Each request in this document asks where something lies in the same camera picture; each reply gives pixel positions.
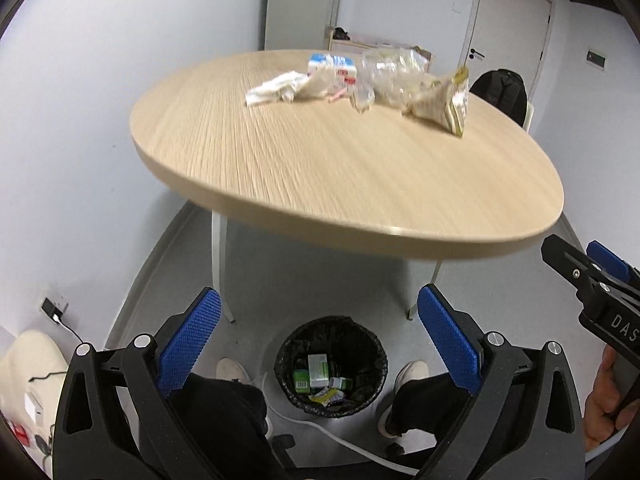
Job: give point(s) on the white power adapter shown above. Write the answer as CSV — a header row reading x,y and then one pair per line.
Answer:
x,y
34,407

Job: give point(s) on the small pink wrapper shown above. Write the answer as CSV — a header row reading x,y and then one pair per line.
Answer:
x,y
337,95

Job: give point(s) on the green white medicine box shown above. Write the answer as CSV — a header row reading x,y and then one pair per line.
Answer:
x,y
318,367

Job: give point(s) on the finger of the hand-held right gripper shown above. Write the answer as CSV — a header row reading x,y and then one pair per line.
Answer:
x,y
607,256
565,260

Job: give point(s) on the black backpack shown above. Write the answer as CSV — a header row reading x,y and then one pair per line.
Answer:
x,y
500,92

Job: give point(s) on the person's right leg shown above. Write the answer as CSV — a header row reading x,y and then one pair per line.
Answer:
x,y
425,410

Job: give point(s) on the white green tablet box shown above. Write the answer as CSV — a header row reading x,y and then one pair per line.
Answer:
x,y
301,381

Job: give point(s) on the person's left leg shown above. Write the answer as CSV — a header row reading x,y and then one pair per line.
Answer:
x,y
220,410

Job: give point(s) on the clear plastic wrapper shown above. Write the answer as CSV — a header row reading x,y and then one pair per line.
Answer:
x,y
320,82

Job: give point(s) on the white door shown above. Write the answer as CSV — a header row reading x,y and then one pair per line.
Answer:
x,y
510,10

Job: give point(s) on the pink drawer dresser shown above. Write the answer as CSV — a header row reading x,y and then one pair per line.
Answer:
x,y
360,45

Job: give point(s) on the person's leg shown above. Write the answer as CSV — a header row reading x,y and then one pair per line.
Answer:
x,y
425,410
220,410

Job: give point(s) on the white bottle green label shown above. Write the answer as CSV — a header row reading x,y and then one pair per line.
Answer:
x,y
340,383

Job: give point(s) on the white paper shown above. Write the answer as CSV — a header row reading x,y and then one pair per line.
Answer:
x,y
275,87

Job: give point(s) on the yellow wrapper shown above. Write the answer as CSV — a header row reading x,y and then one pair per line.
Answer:
x,y
325,396

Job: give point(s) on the cream plastic chair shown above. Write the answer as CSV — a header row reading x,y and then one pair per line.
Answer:
x,y
30,360
529,115

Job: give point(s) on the white left shoe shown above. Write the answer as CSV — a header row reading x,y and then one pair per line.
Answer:
x,y
234,370

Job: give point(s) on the gold snack package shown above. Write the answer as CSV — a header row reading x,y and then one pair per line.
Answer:
x,y
440,102

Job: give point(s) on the dark wall panel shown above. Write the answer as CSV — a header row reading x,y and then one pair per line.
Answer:
x,y
597,58

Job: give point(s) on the small red item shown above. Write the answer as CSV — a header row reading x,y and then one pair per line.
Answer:
x,y
20,434

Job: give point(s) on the white right shoe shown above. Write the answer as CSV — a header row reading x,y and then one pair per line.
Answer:
x,y
412,372

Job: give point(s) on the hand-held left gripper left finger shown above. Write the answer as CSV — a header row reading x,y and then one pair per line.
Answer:
x,y
192,340

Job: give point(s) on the wall power socket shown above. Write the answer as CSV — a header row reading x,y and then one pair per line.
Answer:
x,y
54,309

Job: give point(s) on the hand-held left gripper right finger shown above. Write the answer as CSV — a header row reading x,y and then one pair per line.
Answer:
x,y
447,337

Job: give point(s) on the black trash bin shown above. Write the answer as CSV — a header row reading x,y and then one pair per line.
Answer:
x,y
290,340

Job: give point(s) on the round wooden table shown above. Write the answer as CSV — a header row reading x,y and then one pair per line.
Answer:
x,y
325,170

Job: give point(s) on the blue white milk carton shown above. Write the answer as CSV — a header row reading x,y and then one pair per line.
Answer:
x,y
330,65

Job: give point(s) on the white shoe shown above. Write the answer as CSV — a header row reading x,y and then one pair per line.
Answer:
x,y
412,372
234,370

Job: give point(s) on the person's right hand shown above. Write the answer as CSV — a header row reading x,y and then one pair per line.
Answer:
x,y
597,410

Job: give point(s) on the clear plastic bag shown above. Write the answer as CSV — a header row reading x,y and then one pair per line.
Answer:
x,y
395,75

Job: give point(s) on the black item on dresser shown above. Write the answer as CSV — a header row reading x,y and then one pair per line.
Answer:
x,y
340,33

